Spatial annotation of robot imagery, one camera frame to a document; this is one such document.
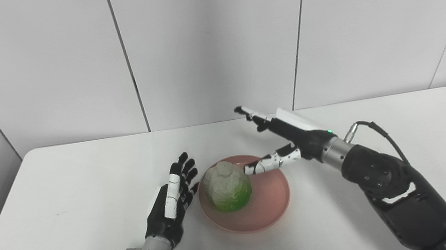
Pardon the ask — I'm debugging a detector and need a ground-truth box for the pink round plate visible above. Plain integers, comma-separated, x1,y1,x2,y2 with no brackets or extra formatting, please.
192,148,297,240

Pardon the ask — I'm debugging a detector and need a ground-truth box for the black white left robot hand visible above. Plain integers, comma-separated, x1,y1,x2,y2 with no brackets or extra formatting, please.
133,151,209,250

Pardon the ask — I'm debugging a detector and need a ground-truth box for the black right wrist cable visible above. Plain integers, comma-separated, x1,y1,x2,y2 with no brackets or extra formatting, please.
342,114,412,175

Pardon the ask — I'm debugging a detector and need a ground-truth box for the green white toy cabbage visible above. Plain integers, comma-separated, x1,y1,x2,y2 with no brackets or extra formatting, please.
199,157,256,216

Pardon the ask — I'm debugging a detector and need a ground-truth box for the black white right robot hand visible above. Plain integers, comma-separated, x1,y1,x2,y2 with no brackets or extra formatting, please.
234,92,341,177

